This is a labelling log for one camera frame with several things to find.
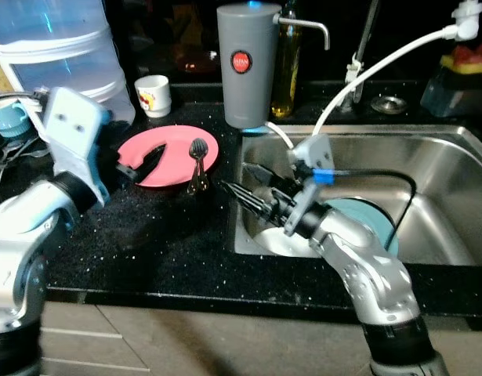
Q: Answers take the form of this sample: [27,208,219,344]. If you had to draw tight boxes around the white bowl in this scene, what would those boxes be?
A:
[255,223,324,259]

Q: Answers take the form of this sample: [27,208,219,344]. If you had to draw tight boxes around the light blue plate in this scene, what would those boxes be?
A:
[323,197,400,256]

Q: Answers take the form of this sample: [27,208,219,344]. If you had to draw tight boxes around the grey cabinet front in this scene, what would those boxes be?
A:
[37,302,482,376]

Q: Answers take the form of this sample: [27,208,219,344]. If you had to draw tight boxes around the white cartoon print mug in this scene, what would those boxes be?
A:
[135,74,172,119]

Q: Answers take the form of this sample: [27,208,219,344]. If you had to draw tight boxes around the dark metal spoon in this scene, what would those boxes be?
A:
[187,138,212,197]

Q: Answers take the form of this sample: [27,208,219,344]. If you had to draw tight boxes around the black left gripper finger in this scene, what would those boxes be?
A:
[131,145,169,170]
[119,160,165,188]

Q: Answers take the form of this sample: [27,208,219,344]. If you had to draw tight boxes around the grey water filter canister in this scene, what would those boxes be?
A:
[216,2,332,131]

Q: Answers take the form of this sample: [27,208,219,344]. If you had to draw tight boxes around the white hose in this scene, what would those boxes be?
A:
[264,22,465,151]

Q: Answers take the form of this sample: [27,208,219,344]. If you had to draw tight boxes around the large clear water bottle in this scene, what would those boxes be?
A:
[0,0,136,126]

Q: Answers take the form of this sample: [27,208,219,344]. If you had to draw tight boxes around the red round dish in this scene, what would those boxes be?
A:
[174,43,219,75]

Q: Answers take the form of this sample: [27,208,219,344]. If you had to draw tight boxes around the blue cup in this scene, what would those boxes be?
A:
[0,98,31,140]

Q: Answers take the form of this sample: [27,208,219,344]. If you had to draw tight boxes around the yellow oil bottle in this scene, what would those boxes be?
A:
[270,0,303,120]

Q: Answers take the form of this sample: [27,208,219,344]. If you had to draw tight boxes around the stainless steel sink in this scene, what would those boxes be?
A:
[233,124,482,267]

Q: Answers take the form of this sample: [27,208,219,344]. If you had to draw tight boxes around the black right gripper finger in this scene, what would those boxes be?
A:
[245,163,295,191]
[239,193,282,224]

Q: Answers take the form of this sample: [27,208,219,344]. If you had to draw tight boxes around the light blue left wrist camera mount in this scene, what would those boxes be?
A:
[37,86,113,206]

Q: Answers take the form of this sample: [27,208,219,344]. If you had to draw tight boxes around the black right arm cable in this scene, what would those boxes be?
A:
[331,168,419,237]

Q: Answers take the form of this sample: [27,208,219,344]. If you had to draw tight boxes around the round metal cap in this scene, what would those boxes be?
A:
[371,95,408,115]

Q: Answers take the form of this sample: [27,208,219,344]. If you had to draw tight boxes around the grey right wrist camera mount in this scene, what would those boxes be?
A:
[284,134,336,237]

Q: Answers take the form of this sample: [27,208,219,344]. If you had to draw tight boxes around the red plate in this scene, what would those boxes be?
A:
[118,125,220,189]

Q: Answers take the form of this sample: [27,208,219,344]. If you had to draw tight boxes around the metal faucet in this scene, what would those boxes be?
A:
[340,0,382,110]

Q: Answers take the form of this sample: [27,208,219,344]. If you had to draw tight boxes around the black sponge holder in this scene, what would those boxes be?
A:
[419,63,482,120]

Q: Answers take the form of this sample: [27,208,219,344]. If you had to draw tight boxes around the red and yellow sponge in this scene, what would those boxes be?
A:
[440,43,482,77]

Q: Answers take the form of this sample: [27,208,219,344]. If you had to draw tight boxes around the white tap filter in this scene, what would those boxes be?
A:
[451,0,482,42]

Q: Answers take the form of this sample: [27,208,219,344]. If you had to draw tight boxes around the dark metal fork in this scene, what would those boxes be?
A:
[219,179,266,214]

